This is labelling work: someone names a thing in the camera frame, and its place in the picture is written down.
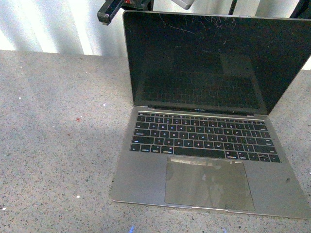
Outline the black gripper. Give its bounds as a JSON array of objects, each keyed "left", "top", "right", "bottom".
[{"left": 97, "top": 0, "right": 154, "bottom": 25}]

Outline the grey laptop computer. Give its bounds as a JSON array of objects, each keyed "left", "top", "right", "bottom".
[{"left": 110, "top": 11, "right": 311, "bottom": 219}]

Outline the white pleated curtain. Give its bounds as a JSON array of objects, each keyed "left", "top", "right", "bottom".
[{"left": 0, "top": 0, "right": 300, "bottom": 57}]

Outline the blue desk lamp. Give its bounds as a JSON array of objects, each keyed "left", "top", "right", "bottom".
[{"left": 228, "top": 0, "right": 237, "bottom": 15}]

